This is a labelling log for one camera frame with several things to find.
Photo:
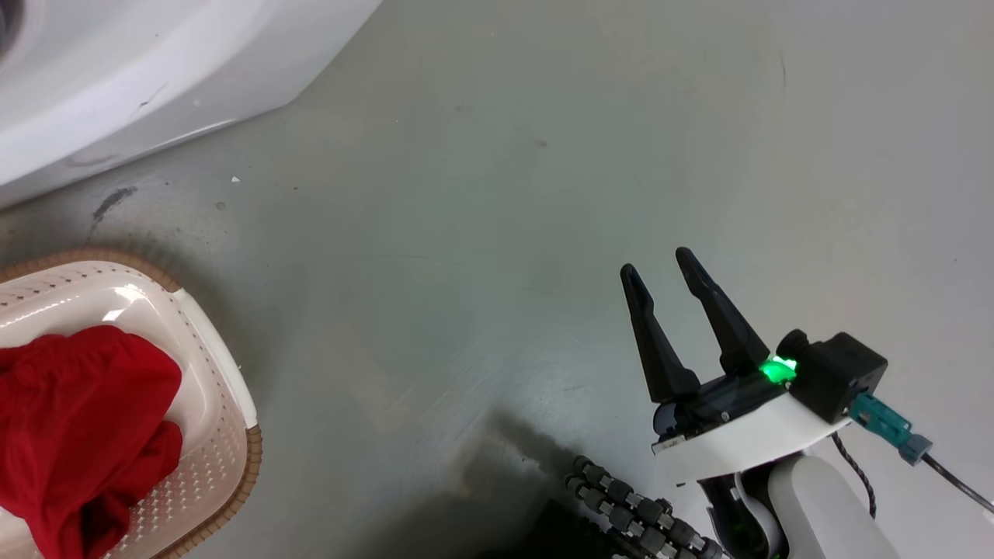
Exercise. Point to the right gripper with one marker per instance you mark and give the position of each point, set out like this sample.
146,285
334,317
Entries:
738,439

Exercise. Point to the red garment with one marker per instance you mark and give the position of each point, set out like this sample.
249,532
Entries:
78,419

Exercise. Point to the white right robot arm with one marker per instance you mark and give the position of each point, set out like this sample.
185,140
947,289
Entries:
823,512

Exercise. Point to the cream perforated laundry basket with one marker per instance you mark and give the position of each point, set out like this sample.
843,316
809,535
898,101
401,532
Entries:
210,404

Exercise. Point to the white front-load washing machine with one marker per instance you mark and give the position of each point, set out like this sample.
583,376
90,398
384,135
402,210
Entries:
116,70

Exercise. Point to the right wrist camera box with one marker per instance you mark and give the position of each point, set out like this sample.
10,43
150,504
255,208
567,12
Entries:
839,373

